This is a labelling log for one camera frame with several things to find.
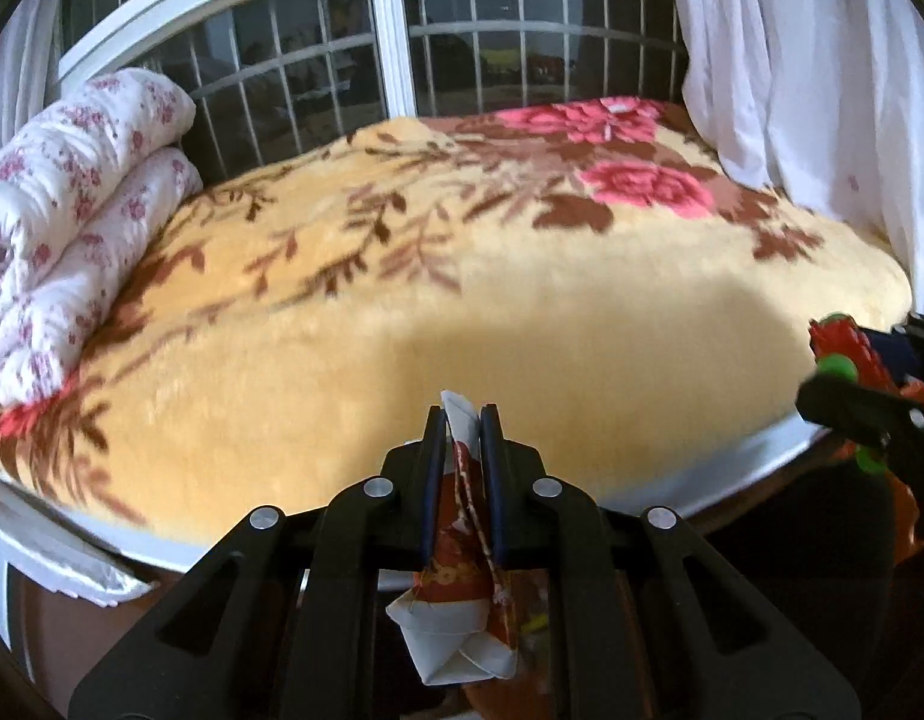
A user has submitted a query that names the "left sheer pink curtain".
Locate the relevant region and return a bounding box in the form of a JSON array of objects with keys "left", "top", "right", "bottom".
[{"left": 0, "top": 0, "right": 62, "bottom": 148}]

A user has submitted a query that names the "orange plastic trash bin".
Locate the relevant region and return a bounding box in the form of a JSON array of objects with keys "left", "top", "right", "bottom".
[{"left": 462, "top": 661, "right": 555, "bottom": 720}]

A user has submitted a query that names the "white framed barred window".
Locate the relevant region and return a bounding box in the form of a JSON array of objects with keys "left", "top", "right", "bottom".
[{"left": 57, "top": 0, "right": 688, "bottom": 184}]

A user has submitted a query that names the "folded pink floral quilt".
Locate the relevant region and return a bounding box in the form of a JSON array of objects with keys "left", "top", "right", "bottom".
[{"left": 0, "top": 68, "right": 202, "bottom": 406}]

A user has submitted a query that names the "floral yellow plush blanket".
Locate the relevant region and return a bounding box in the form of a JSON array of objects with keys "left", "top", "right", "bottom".
[{"left": 0, "top": 98, "right": 911, "bottom": 543}]

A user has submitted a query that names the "red white wrapper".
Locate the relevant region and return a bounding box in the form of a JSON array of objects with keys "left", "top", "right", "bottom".
[{"left": 386, "top": 390, "right": 548, "bottom": 688}]

